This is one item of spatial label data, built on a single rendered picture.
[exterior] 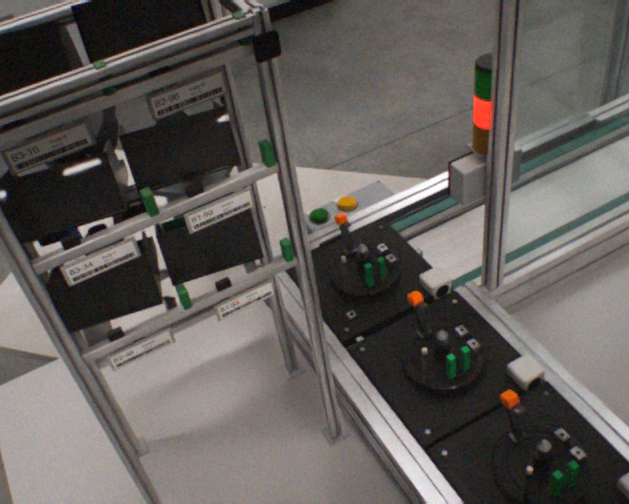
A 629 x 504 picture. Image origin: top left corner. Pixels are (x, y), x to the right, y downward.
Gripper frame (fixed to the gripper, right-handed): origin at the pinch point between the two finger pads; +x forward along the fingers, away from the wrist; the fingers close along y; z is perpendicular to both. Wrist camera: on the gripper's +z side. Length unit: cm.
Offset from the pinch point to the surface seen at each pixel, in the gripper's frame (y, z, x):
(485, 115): 60, 15, 13
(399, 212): 61, -29, -4
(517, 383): 54, -15, 44
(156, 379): 0.9, -38.8, 7.6
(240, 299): 14.2, 10.8, 26.0
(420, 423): 37, -16, 43
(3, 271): -41, -164, -129
